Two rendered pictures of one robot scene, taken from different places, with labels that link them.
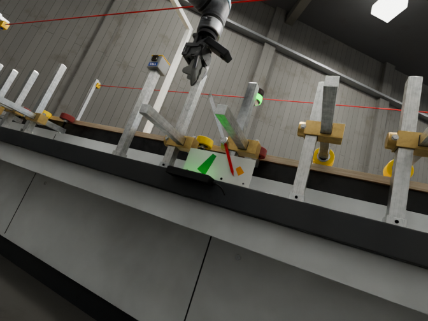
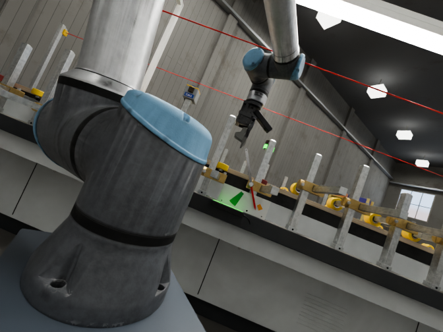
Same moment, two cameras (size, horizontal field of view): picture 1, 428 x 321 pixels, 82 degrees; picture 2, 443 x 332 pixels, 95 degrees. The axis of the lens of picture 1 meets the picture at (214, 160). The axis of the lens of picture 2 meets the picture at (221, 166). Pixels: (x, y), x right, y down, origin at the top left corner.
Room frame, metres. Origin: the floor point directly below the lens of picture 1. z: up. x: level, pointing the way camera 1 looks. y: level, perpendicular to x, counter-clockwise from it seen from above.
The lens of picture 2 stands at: (-0.05, 0.57, 0.79)
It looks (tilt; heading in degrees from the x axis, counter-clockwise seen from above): 4 degrees up; 336
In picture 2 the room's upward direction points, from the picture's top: 22 degrees clockwise
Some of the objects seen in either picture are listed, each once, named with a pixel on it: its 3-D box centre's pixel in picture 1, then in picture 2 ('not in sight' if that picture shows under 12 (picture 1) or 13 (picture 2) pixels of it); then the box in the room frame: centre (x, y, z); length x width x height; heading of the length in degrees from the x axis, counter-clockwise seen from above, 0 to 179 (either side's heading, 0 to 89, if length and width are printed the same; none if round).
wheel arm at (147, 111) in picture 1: (178, 139); (216, 176); (0.90, 0.16, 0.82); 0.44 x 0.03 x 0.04; 154
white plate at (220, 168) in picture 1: (216, 166); (244, 201); (0.84, -0.02, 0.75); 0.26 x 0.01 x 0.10; 64
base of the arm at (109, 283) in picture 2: not in sight; (118, 244); (0.28, 0.53, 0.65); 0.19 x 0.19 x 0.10
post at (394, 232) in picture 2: not in sight; (393, 236); (0.52, -0.73, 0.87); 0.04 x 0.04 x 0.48; 64
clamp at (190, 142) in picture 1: (180, 142); (213, 174); (0.95, 0.15, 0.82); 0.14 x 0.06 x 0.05; 64
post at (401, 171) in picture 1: (404, 148); (350, 207); (0.63, -0.50, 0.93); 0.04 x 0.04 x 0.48; 64
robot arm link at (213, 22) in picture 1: (209, 30); (256, 100); (0.77, 0.17, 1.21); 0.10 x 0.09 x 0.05; 155
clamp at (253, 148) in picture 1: (240, 147); (259, 188); (0.84, -0.08, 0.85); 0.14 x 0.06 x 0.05; 64
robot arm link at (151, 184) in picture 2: not in sight; (150, 159); (0.29, 0.54, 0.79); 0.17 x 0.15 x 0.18; 37
